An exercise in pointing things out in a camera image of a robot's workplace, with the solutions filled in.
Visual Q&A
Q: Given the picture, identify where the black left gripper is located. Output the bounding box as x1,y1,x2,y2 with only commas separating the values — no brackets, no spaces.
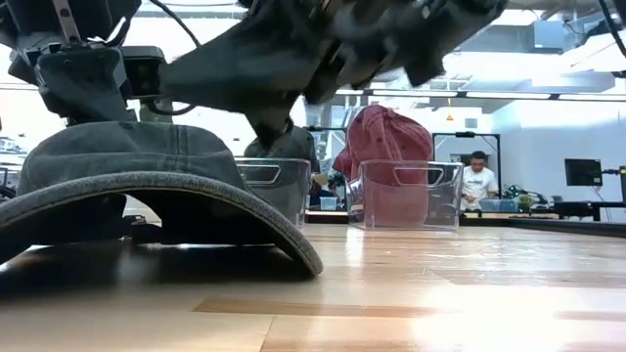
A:
0,0,143,124

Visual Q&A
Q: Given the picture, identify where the long ceiling light bar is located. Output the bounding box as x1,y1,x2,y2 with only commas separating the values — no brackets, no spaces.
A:
336,89,626,103

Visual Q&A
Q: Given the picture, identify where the person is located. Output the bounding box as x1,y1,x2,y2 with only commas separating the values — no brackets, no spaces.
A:
310,171,343,209
459,150,501,212

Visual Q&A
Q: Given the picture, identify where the clear plastic bin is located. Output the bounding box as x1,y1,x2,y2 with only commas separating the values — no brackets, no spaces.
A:
234,155,313,230
347,159,465,232

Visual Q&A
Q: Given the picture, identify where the clear storage box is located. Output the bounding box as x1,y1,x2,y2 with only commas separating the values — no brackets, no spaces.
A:
476,198,519,214

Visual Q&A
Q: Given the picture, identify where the black computer monitor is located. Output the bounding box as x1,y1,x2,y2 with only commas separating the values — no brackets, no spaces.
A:
564,157,604,188

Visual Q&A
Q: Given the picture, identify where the black desk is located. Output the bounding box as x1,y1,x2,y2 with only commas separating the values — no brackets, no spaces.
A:
555,199,626,222

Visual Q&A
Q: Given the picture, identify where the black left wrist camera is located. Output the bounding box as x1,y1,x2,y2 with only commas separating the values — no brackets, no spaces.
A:
120,46,168,100

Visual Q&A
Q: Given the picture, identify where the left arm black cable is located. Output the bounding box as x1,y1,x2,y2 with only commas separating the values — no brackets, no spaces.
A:
146,0,202,49

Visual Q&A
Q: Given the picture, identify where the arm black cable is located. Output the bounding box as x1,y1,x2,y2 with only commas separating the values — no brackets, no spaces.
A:
597,0,626,59
146,0,202,49

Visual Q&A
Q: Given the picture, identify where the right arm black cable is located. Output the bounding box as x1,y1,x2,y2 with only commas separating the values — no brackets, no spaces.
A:
597,0,626,59

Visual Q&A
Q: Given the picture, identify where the black aluminium table frame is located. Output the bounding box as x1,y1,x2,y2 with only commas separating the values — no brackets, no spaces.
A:
305,209,626,240

